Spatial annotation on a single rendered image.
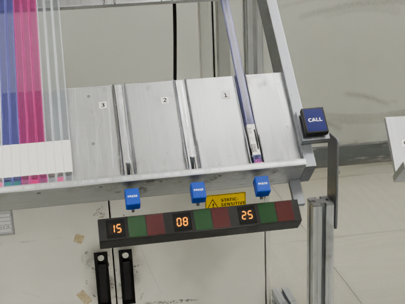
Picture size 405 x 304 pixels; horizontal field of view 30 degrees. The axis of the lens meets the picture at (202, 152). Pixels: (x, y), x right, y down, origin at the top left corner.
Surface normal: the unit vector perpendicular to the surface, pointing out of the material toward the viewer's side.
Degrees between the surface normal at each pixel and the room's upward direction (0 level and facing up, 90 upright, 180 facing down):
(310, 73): 90
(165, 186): 135
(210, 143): 45
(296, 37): 90
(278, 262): 0
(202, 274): 90
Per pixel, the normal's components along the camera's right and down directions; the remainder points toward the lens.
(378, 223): -0.04, -0.95
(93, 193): 0.15, 0.88
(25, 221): 0.18, 0.29
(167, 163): 0.10, -0.46
